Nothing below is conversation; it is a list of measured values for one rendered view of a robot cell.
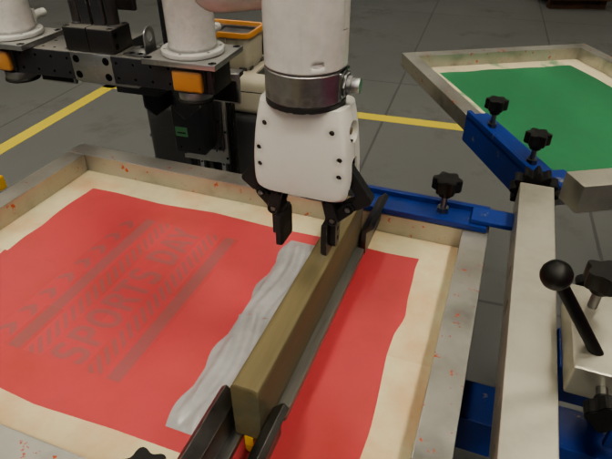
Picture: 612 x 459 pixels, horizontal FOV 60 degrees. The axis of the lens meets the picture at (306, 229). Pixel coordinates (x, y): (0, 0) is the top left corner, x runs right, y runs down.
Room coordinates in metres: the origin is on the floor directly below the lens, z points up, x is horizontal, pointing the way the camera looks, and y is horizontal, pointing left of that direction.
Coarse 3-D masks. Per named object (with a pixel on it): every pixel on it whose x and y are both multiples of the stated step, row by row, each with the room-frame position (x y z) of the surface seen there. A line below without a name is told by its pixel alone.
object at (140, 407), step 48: (0, 288) 0.56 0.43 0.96; (192, 336) 0.47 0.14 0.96; (0, 384) 0.39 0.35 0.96; (48, 384) 0.39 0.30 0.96; (96, 384) 0.39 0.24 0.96; (144, 384) 0.39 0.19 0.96; (192, 384) 0.39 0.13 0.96; (336, 384) 0.39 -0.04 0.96; (144, 432) 0.33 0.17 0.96; (288, 432) 0.33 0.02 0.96; (336, 432) 0.33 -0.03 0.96
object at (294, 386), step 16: (352, 256) 0.58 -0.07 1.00; (352, 272) 0.55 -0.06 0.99; (336, 288) 0.52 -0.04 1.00; (336, 304) 0.49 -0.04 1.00; (320, 320) 0.46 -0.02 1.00; (320, 336) 0.43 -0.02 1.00; (304, 352) 0.41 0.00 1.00; (304, 368) 0.38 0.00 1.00; (288, 384) 0.36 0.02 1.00; (288, 400) 0.34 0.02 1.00; (288, 416) 0.33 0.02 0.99
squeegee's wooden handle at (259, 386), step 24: (360, 216) 0.62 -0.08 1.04; (360, 240) 0.63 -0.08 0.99; (312, 264) 0.49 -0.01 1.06; (336, 264) 0.52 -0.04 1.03; (312, 288) 0.44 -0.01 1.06; (288, 312) 0.40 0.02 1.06; (312, 312) 0.44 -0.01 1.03; (264, 336) 0.37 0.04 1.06; (288, 336) 0.37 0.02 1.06; (264, 360) 0.34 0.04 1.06; (288, 360) 0.37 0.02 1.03; (240, 384) 0.31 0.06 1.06; (264, 384) 0.31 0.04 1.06; (240, 408) 0.31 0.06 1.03; (264, 408) 0.31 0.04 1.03; (240, 432) 0.31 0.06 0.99
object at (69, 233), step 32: (96, 192) 0.82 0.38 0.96; (64, 224) 0.72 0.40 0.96; (96, 224) 0.72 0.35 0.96; (192, 224) 0.72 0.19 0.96; (224, 224) 0.72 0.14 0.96; (256, 224) 0.72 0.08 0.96; (32, 256) 0.63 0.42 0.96; (64, 256) 0.63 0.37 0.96; (256, 256) 0.63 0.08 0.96; (384, 256) 0.63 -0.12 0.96; (224, 288) 0.56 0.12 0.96; (352, 288) 0.56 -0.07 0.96; (384, 288) 0.56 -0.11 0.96; (352, 320) 0.50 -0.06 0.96; (384, 320) 0.50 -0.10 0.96; (384, 352) 0.44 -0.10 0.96
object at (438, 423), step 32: (64, 160) 0.88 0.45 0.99; (96, 160) 0.90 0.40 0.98; (128, 160) 0.88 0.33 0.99; (160, 160) 0.88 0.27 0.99; (32, 192) 0.78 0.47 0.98; (224, 192) 0.80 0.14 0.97; (256, 192) 0.78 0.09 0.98; (0, 224) 0.71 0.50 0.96; (384, 224) 0.70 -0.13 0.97; (416, 224) 0.68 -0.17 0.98; (480, 256) 0.59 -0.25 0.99; (448, 320) 0.46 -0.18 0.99; (448, 352) 0.41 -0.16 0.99; (448, 384) 0.37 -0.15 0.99; (448, 416) 0.33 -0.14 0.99; (0, 448) 0.29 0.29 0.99; (32, 448) 0.29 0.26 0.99; (416, 448) 0.29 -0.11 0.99; (448, 448) 0.29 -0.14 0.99
